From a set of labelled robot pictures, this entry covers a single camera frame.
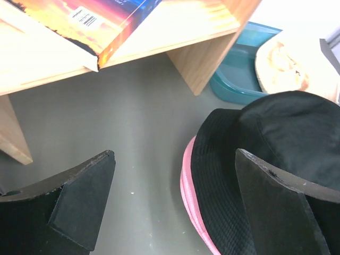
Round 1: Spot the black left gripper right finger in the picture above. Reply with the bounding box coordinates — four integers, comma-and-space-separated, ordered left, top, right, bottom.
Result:
235, 149, 339, 254

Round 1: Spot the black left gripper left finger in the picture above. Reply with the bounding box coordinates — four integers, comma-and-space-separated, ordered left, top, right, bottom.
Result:
1, 150, 116, 254

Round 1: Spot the black hat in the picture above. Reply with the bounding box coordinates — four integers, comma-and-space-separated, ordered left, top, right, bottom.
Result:
191, 91, 339, 254

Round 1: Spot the beige bucket hat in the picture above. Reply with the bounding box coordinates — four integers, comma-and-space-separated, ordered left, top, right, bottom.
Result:
254, 31, 339, 104

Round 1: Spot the teal plastic basin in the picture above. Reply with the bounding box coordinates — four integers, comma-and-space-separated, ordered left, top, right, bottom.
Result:
209, 22, 281, 105

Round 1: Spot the blue orange paperback book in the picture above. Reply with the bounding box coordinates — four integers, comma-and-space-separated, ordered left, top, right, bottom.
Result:
1, 0, 160, 72

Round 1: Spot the wooden bookshelf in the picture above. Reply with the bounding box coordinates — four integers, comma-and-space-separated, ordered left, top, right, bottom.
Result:
1, 1, 259, 165

